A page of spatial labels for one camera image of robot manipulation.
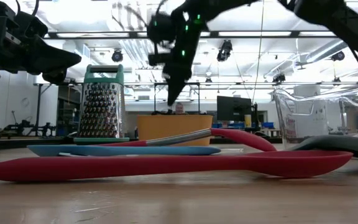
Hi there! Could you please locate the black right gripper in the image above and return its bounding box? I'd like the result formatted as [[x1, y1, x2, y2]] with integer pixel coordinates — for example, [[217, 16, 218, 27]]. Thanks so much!
[[149, 29, 200, 106]]

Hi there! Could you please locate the light blue silicone spoon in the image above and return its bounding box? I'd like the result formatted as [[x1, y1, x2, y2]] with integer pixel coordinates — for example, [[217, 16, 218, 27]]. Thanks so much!
[[27, 144, 222, 157]]

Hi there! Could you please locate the red spatula with metal handle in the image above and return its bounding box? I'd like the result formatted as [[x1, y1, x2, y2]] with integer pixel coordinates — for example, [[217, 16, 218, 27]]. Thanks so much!
[[99, 128, 278, 152]]

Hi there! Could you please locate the red silicone spoon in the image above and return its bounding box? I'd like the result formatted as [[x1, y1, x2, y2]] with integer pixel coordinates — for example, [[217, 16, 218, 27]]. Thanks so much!
[[0, 151, 354, 183]]

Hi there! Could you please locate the person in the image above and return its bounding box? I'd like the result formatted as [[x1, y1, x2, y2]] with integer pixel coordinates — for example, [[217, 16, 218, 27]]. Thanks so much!
[[173, 101, 186, 115]]

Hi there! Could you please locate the black desk monitor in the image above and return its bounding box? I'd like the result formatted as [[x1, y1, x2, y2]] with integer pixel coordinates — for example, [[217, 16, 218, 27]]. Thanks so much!
[[216, 95, 253, 123]]

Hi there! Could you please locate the black ceiling lamp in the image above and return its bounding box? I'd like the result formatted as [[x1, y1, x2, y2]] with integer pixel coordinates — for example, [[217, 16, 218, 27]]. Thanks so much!
[[216, 39, 234, 63], [272, 73, 287, 84], [111, 49, 124, 63], [331, 51, 346, 62]]

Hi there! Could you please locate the black machine on bench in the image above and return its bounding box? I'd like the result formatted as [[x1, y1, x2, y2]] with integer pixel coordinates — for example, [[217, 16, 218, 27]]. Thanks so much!
[[0, 118, 57, 139]]

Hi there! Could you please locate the black silicone spoon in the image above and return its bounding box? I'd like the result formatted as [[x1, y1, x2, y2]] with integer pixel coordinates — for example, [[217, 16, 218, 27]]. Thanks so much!
[[289, 134, 358, 162]]

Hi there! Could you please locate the black metal stand frame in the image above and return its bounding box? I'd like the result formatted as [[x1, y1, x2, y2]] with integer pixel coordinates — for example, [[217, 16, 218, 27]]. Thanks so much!
[[153, 82, 201, 116]]

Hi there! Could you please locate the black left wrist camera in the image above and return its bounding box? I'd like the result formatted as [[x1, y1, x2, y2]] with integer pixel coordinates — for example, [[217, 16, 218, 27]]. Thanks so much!
[[12, 11, 48, 40]]

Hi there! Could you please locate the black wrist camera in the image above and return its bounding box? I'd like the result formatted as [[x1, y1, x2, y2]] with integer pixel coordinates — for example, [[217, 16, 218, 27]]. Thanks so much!
[[12, 11, 48, 40], [147, 12, 176, 44]]

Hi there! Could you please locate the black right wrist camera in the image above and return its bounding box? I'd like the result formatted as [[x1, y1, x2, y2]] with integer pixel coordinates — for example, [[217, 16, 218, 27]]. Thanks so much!
[[147, 12, 176, 44]]

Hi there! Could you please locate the steel box grater teal handle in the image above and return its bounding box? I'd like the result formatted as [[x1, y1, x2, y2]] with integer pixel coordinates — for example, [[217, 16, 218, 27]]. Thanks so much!
[[73, 64, 130, 144]]

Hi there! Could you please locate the black left camera cable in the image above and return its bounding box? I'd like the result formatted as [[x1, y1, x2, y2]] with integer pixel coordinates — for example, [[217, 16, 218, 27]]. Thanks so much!
[[29, 0, 40, 17]]

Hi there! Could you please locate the black table edge frame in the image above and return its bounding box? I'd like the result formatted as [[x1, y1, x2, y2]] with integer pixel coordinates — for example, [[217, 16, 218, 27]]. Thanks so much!
[[0, 136, 285, 152]]

